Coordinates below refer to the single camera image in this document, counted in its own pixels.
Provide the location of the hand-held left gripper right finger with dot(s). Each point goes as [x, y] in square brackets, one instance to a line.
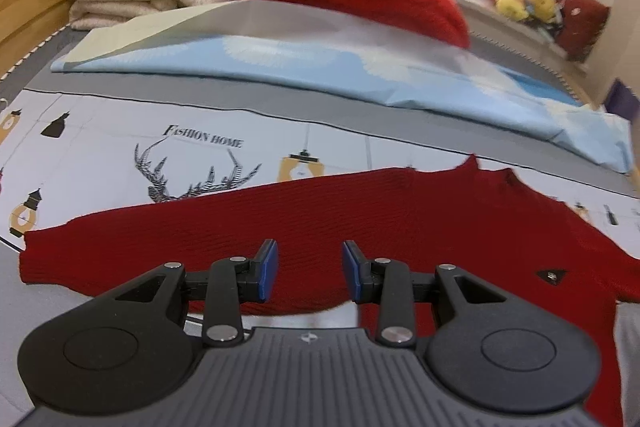
[350, 271]

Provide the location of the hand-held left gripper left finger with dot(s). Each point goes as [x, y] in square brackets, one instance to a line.
[268, 268]

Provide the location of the red knit sweater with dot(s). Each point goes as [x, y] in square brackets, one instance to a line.
[400, 217]

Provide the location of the printed grey bed sheet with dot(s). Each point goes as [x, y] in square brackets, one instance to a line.
[125, 117]

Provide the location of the light blue folded sheet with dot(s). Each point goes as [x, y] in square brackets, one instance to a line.
[300, 62]

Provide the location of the white window sill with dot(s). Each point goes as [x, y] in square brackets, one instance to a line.
[475, 9]

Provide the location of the purple box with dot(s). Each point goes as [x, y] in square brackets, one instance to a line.
[624, 99]

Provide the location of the red cushion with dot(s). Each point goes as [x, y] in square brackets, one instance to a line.
[580, 24]

